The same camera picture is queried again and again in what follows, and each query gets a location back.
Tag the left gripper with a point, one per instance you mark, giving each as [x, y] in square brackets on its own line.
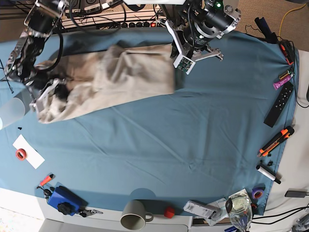
[185, 58]

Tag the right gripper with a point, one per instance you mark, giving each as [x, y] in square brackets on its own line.
[61, 92]

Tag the beige T-shirt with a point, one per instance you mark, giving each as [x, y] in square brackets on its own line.
[104, 79]

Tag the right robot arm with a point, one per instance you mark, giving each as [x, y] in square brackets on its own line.
[42, 20]

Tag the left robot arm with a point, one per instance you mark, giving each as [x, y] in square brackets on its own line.
[204, 20]

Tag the black power strip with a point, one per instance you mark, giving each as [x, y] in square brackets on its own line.
[140, 24]

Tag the frosted plastic cup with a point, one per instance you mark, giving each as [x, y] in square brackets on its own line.
[11, 112]

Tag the black thin rods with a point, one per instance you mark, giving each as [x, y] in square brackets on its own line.
[7, 84]

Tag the white paper sheet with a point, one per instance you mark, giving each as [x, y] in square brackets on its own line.
[34, 158]

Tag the red tape roll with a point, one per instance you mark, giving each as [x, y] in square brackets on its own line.
[21, 154]

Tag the orange marker pen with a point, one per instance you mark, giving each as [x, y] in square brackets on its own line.
[45, 181]

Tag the blue box with knob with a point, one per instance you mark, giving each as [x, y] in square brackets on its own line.
[65, 201]

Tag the orange black pliers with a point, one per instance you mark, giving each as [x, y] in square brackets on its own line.
[287, 50]

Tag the black remote control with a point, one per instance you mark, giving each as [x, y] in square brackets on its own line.
[279, 104]

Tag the metal keys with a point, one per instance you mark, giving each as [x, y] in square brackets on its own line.
[86, 213]

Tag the orange black utility knife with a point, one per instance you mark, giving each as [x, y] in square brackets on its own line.
[278, 139]

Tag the beige ceramic mug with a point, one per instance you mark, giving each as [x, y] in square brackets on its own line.
[134, 216]

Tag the white black marker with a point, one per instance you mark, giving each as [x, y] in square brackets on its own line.
[268, 174]

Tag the small red cube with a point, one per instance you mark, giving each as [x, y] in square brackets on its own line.
[169, 212]

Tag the white barcode package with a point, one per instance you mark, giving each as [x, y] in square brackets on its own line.
[204, 211]

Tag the purple tape roll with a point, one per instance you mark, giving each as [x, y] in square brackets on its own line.
[257, 193]

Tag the clear wine glass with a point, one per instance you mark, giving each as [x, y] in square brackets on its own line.
[239, 211]

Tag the black phone on table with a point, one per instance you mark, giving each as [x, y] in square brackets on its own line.
[292, 193]

